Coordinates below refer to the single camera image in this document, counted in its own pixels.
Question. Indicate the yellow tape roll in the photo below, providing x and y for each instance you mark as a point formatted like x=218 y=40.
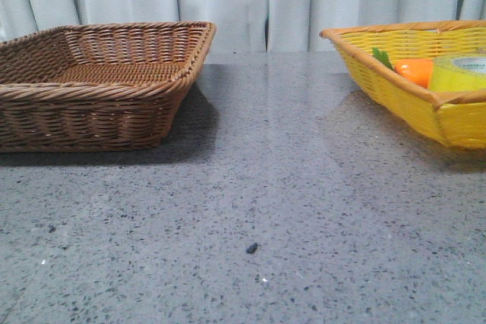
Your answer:
x=457 y=73

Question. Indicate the small black debris chip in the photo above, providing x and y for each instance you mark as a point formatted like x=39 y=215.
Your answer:
x=252 y=248

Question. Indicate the brown wicker basket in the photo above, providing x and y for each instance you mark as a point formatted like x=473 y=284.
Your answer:
x=101 y=87

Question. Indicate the orange toy carrot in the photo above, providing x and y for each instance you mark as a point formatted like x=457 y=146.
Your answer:
x=415 y=70

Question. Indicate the yellow woven basket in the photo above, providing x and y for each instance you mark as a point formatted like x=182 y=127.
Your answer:
x=454 y=119

